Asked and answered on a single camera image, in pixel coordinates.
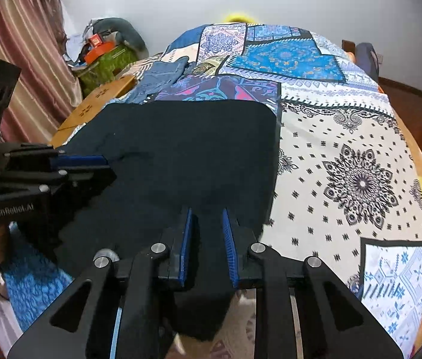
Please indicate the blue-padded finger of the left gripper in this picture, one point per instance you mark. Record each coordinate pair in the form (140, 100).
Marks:
(9, 150)
(65, 161)

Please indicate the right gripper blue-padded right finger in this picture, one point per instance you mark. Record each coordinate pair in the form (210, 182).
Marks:
(243, 271)

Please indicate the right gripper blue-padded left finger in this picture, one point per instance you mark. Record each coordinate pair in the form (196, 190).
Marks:
(177, 239)

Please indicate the black pants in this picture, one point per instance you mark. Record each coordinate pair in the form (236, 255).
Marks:
(209, 156)

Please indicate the brown cardboard box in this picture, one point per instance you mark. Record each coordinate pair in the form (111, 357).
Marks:
(91, 105)

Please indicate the green covered side table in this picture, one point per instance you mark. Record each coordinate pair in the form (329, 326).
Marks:
(105, 69)

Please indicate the orange box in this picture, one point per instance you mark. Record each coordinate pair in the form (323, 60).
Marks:
(98, 51)

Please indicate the blue patchwork bedsheet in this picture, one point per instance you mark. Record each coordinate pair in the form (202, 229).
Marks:
(339, 257)

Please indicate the striped red curtain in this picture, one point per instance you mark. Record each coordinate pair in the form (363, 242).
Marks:
(32, 37)

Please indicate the folded blue jeans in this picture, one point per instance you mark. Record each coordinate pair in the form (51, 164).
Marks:
(160, 76)

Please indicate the dark blue backpack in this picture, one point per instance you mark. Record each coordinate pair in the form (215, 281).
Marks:
(367, 60)

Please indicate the yellow headboard cushion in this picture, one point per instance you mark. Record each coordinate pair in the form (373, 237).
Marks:
(238, 17)

